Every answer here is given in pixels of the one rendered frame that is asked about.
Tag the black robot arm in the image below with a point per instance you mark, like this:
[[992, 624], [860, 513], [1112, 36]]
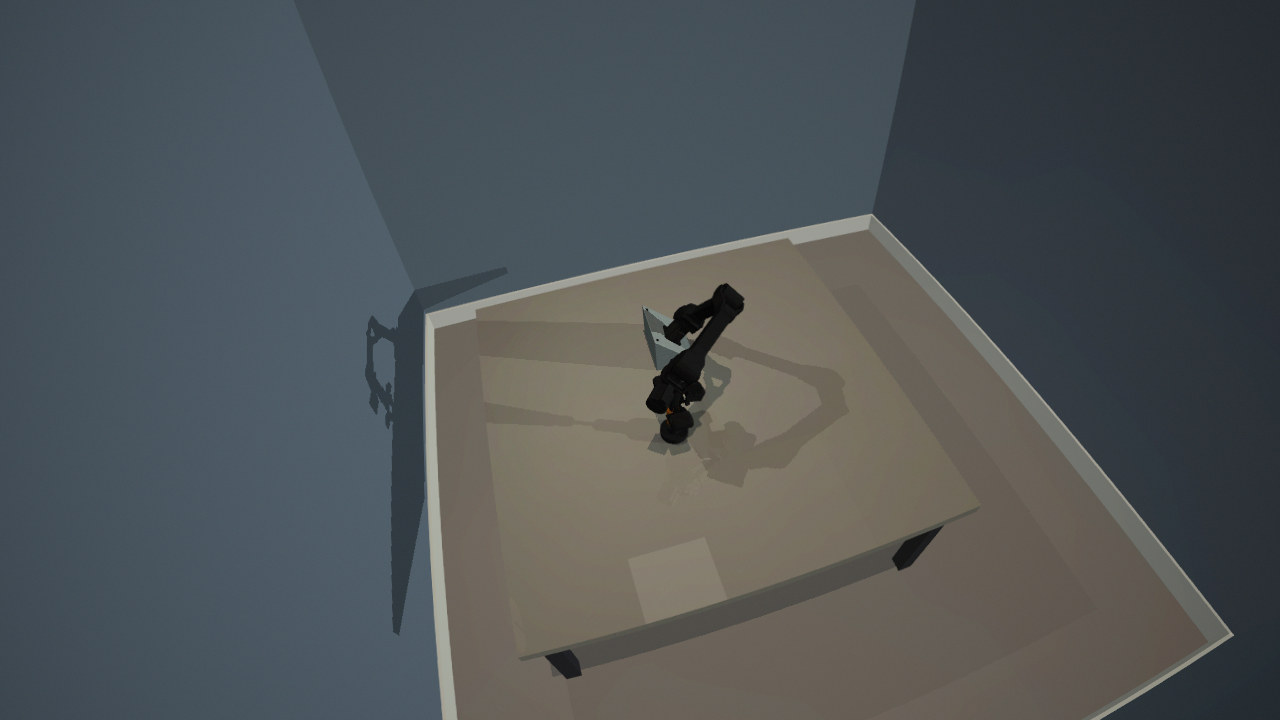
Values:
[[683, 371]]

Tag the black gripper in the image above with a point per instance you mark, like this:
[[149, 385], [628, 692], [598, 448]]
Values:
[[680, 419]]

